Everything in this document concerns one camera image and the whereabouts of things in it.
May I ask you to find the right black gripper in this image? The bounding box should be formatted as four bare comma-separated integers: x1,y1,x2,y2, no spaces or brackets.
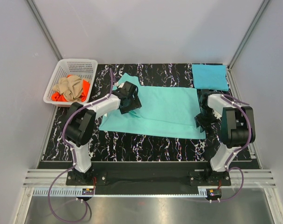
194,106,220,133

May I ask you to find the teal t shirt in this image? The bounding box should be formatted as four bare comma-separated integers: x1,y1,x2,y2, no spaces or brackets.
99,73,206,140

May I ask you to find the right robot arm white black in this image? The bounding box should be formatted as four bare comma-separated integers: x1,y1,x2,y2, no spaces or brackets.
194,90,255,185

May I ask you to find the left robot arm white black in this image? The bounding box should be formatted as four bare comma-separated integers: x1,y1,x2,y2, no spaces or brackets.
62,81,142,185

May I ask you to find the folded blue t shirt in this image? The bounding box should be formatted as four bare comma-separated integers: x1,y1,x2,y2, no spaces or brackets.
192,64,229,91

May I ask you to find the white plastic laundry basket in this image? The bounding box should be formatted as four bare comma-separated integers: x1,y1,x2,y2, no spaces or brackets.
43,59,98,107

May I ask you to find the beige t shirt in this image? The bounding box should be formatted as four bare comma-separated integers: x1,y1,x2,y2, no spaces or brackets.
53,75,85,101

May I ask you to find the orange t shirt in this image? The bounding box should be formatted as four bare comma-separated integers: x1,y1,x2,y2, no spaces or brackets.
51,75,90,102

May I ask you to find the right orange connector board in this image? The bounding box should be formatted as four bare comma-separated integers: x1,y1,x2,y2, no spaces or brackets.
207,189,222,196

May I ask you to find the orange connector board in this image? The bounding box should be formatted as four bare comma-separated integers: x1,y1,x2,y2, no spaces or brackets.
82,188,95,195
207,189,222,196

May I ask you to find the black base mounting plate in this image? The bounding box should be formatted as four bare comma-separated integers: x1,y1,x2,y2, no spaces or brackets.
66,161,231,196

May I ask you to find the left orange connector board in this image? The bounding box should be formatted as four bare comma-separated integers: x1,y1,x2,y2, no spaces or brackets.
82,188,95,195

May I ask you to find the aluminium rail frame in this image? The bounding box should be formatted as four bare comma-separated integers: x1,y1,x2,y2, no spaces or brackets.
23,169,276,198

